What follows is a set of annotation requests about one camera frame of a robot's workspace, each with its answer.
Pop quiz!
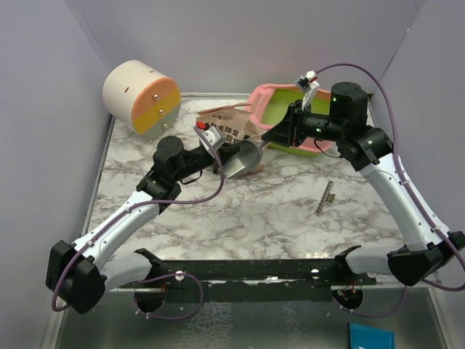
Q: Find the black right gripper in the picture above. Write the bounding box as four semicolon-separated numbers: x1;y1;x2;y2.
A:
262;100;345;148

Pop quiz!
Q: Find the metal litter scoop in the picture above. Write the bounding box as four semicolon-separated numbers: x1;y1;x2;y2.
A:
223;139;269;179

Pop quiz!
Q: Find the cat litter paper bag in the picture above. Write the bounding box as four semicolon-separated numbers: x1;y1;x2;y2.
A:
196;103;265;166

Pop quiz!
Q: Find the metal ruler bag clip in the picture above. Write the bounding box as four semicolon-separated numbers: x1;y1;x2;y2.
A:
315;181;335;215

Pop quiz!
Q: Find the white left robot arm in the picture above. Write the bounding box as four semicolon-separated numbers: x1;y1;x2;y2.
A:
46;128;226;314

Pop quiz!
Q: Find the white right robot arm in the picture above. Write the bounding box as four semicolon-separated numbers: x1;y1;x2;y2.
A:
262;82;464;286

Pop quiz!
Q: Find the pink green litter box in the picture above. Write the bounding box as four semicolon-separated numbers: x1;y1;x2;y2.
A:
242;82;341;159

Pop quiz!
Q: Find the cream round cat scratcher drum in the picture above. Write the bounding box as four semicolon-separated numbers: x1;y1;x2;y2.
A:
102;60;181;141

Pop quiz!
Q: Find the blue card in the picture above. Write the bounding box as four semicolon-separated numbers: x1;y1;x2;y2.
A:
349;323;395;349

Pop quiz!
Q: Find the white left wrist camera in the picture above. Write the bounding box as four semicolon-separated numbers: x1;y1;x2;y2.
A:
195;121;225;153

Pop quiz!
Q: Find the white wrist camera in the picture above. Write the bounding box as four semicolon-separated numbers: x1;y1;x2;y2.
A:
295;71;320;110
195;121;225;153

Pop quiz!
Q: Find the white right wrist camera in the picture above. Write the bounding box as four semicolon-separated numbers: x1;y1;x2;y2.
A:
295;71;320;110

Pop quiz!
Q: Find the aluminium extrusion frame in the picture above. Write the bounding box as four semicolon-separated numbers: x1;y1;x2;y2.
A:
56;257;442;292

